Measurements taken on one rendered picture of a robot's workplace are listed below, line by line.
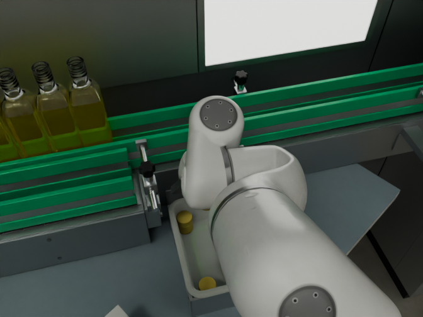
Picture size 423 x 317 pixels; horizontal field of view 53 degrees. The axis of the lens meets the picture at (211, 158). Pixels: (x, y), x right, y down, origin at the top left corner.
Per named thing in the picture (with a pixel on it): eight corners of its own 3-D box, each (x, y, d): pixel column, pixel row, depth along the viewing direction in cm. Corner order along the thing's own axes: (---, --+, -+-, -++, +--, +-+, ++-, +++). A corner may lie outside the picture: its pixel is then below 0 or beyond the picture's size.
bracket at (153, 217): (157, 190, 95) (153, 170, 90) (165, 225, 89) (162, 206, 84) (141, 193, 95) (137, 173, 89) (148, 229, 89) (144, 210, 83)
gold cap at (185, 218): (180, 219, 95) (179, 207, 92) (195, 223, 95) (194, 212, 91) (174, 232, 93) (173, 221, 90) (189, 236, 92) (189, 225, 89)
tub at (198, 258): (241, 207, 99) (243, 184, 93) (274, 295, 85) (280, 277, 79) (169, 222, 97) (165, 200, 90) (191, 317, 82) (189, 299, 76)
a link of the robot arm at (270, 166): (215, 280, 39) (192, 202, 59) (347, 260, 41) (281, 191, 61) (208, 193, 37) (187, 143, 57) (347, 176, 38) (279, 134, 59)
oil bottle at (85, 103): (115, 148, 95) (95, 71, 79) (118, 166, 91) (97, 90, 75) (90, 153, 94) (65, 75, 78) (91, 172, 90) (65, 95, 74)
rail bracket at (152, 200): (152, 164, 91) (145, 122, 82) (167, 229, 80) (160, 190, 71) (138, 166, 90) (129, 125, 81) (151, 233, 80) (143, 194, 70)
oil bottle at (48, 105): (89, 153, 94) (63, 75, 78) (90, 172, 90) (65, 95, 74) (63, 158, 93) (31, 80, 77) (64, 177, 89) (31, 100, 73)
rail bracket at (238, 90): (239, 102, 105) (242, 58, 95) (248, 121, 101) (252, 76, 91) (224, 105, 105) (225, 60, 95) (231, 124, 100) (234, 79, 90)
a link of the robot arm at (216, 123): (263, 190, 51) (184, 200, 49) (250, 217, 60) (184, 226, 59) (240, 87, 57) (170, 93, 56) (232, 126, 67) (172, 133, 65)
